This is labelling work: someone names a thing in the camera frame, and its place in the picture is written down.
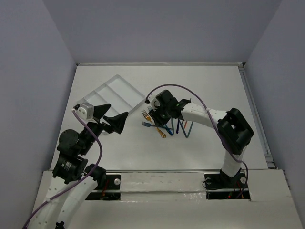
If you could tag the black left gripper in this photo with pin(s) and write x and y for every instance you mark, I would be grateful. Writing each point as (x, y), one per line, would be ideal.
(104, 122)

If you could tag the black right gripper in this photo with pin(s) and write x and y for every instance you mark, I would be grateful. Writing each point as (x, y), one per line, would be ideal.
(154, 114)

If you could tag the dark purple plastic spoon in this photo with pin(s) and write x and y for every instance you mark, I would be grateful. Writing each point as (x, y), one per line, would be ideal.
(177, 127)

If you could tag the teal plastic spoon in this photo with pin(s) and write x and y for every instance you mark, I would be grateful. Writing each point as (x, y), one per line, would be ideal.
(169, 130)

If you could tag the green plastic knife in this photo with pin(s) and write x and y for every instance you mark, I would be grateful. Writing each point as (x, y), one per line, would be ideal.
(189, 130)

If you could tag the blue plastic fork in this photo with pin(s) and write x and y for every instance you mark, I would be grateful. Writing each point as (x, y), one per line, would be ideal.
(146, 124)

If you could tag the blue plastic knife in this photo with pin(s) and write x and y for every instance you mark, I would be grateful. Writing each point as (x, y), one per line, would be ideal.
(183, 129)

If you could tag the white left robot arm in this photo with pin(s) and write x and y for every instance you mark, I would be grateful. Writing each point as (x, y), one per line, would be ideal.
(77, 172)

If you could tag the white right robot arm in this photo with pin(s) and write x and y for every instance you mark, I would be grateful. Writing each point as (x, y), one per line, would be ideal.
(231, 126)

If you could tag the clear divided utensil tray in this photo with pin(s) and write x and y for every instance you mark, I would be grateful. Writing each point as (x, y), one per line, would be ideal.
(118, 92)

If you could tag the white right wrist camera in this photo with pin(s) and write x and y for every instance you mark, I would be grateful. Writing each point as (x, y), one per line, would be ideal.
(152, 101)

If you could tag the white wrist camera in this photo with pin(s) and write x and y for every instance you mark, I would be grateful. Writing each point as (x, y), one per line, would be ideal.
(152, 101)
(84, 110)

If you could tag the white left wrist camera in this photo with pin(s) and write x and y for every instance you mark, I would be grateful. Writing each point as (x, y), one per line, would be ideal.
(84, 110)

